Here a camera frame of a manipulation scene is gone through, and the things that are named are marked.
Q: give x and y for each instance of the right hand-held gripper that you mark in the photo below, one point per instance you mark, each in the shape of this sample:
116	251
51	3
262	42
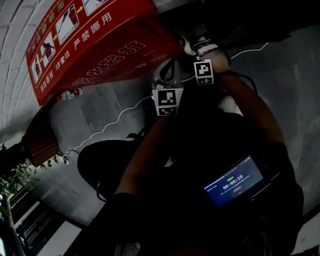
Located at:
203	71

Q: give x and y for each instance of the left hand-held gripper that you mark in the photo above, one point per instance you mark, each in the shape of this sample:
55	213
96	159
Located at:
167	100

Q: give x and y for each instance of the white cloth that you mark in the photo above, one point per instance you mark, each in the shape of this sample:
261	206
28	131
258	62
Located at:
187	47

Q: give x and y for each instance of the red fire extinguisher box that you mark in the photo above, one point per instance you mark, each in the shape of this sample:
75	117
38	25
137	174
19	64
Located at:
100	37

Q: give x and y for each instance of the person's left forearm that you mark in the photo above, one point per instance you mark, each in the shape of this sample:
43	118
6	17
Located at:
140	155

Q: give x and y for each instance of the person's right forearm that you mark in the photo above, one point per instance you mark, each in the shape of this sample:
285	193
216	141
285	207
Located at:
255	107

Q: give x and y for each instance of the clear plastic bottle red cap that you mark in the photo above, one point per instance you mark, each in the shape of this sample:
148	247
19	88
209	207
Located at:
70	94

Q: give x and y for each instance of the person's black trousers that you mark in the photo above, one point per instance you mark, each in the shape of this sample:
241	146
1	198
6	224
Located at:
100	160

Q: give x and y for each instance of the chest-mounted screen device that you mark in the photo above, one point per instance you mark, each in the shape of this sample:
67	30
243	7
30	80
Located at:
233	182

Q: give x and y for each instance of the white power strip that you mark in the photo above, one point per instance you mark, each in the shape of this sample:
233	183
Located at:
66	158

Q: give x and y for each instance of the brown wooden planter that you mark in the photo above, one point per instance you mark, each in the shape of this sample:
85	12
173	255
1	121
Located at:
40	150

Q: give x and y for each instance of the person's black shirt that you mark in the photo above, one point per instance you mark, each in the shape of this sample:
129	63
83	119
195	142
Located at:
125	220

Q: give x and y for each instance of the green leafy plant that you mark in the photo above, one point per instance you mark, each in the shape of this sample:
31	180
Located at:
15	175

